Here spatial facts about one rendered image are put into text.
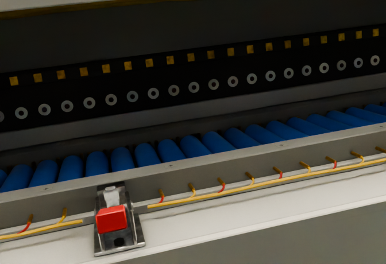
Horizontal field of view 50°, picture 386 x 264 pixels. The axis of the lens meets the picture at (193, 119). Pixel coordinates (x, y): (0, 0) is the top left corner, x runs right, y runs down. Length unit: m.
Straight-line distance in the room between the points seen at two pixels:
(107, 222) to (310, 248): 0.13
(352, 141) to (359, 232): 0.08
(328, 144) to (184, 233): 0.13
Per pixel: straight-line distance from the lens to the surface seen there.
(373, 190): 0.29
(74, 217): 0.28
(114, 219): 0.17
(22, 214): 0.28
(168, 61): 0.40
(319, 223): 0.26
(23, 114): 0.41
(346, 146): 0.32
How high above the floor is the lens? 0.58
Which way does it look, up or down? 8 degrees up
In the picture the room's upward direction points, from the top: 11 degrees counter-clockwise
